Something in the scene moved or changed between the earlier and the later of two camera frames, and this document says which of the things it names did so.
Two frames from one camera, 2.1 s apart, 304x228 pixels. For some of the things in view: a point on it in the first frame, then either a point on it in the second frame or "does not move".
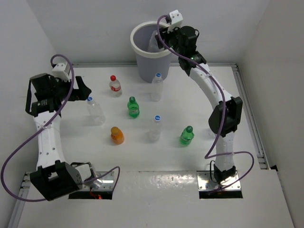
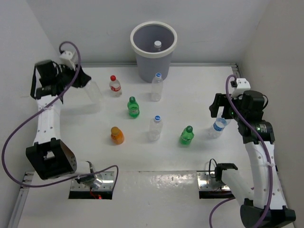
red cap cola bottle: [115, 87] does not move
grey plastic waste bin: [149, 62] does not move
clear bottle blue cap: [95, 110] to [92, 89]
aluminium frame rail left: [23, 194] does not move
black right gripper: [165, 35] to [220, 100]
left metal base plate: [107, 182] does not move
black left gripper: [80, 93] to [81, 79]
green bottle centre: [133, 107] does not move
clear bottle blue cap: [156, 88] does not move
